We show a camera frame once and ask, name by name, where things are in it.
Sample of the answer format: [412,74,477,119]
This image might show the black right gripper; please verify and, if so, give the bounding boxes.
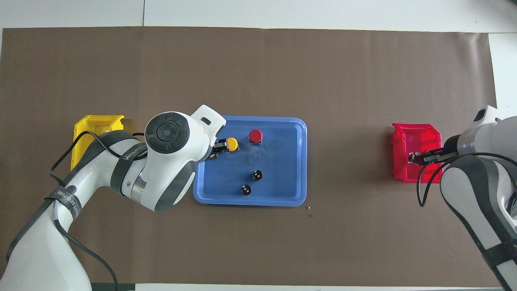
[410,135,462,165]

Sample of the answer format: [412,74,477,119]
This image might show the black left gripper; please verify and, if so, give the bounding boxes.
[208,137,229,159]

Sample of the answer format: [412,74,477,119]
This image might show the red plastic bin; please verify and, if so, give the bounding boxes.
[390,123,443,184]

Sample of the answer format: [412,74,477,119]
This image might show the blue plastic tray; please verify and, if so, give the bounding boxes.
[193,115,307,207]

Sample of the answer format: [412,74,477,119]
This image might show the yellow plastic bin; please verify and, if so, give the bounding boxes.
[71,115,125,171]

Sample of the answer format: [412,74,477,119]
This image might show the brown paper mat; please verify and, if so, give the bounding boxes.
[0,26,513,287]

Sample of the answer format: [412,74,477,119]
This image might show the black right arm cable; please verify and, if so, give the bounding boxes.
[416,152,517,207]

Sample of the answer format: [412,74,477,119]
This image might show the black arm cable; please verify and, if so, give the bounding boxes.
[416,152,517,207]
[49,130,147,291]

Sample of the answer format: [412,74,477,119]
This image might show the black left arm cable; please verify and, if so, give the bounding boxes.
[49,130,147,291]

